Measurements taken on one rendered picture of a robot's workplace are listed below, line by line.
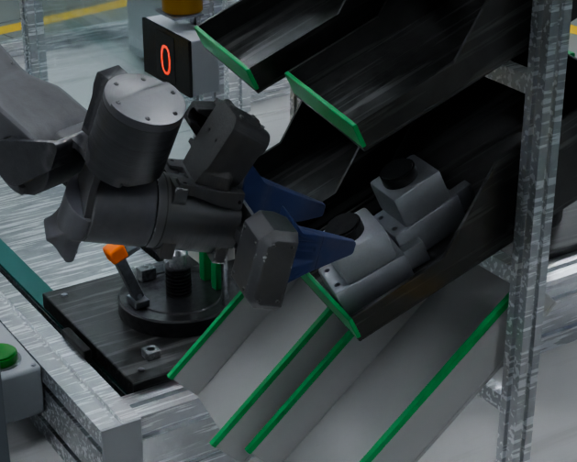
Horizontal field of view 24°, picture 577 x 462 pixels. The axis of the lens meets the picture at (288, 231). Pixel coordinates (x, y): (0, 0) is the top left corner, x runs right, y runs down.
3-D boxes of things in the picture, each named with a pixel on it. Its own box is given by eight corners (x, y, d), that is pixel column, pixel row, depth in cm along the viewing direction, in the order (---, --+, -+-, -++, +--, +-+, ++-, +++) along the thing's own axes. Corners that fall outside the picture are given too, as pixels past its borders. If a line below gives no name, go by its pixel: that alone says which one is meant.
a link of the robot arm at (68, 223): (43, 272, 97) (72, 180, 91) (36, 217, 100) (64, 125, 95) (135, 280, 99) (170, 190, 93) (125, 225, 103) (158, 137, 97)
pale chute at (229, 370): (244, 467, 123) (211, 445, 121) (197, 395, 134) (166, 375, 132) (445, 237, 122) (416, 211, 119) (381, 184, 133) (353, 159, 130)
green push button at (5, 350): (-11, 380, 144) (-13, 364, 143) (-25, 364, 147) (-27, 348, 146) (24, 369, 145) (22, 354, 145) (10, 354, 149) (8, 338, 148)
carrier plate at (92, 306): (133, 400, 140) (132, 382, 140) (42, 307, 159) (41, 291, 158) (323, 338, 152) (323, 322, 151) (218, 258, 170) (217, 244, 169)
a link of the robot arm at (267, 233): (168, 305, 91) (187, 225, 89) (113, 194, 107) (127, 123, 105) (279, 313, 95) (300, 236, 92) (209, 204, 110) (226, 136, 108)
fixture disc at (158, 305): (153, 350, 146) (152, 334, 145) (98, 299, 156) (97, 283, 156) (262, 316, 153) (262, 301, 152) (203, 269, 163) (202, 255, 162)
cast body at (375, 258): (349, 322, 106) (316, 257, 103) (330, 295, 110) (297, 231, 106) (439, 269, 107) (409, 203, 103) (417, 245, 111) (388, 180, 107)
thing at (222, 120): (178, 203, 96) (199, 117, 93) (156, 163, 102) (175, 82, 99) (257, 212, 98) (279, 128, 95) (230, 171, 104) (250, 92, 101)
